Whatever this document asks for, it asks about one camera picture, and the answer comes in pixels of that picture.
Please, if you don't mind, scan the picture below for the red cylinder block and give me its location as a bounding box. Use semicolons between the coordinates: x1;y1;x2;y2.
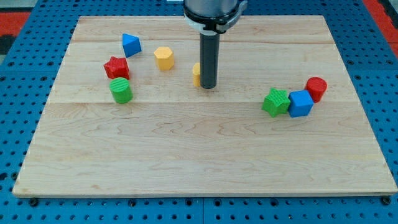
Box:
305;77;328;103

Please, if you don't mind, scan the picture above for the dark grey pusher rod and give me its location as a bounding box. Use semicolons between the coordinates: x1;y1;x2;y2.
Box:
200;34;220;89

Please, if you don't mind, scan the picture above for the red star block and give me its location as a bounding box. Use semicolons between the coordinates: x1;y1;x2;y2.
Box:
103;57;130;80

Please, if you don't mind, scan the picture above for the yellow hexagon block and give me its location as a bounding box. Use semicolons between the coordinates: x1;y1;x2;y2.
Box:
154;47;175;70

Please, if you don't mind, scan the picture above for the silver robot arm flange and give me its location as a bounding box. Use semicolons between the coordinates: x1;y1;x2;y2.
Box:
183;0;248;35

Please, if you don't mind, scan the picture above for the green star block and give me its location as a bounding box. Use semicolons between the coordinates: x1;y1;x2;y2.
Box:
262;88;290;117

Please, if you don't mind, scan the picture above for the yellow block behind rod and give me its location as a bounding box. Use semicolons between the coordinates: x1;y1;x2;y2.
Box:
192;62;200;87

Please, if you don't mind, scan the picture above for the blue cube block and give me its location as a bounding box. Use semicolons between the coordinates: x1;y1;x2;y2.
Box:
288;90;314;118

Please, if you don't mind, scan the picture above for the blue triangle block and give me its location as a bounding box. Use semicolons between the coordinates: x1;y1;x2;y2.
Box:
122;34;142;58

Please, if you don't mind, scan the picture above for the green cylinder block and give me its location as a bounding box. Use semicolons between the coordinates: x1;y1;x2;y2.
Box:
109;77;133;104

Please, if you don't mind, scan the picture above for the wooden board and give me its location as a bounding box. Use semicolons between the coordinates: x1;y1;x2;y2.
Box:
12;16;397;198

